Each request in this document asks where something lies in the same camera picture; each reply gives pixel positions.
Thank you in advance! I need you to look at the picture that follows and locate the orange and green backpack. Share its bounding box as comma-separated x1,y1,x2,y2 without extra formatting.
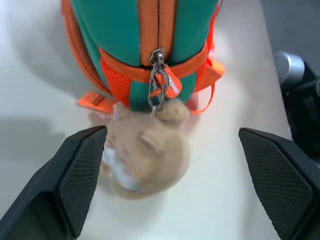
61,0,226,116

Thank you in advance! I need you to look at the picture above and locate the beige plush toy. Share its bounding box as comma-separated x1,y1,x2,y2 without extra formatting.
88,98,192,201

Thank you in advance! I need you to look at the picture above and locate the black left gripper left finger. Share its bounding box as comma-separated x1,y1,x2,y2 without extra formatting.
0,125,108,240

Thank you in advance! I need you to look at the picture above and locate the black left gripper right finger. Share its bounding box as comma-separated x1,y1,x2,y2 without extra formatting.
238,127,320,240

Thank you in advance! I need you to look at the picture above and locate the grey metal carabiner clip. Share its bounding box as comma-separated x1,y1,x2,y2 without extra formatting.
148,65,168,118

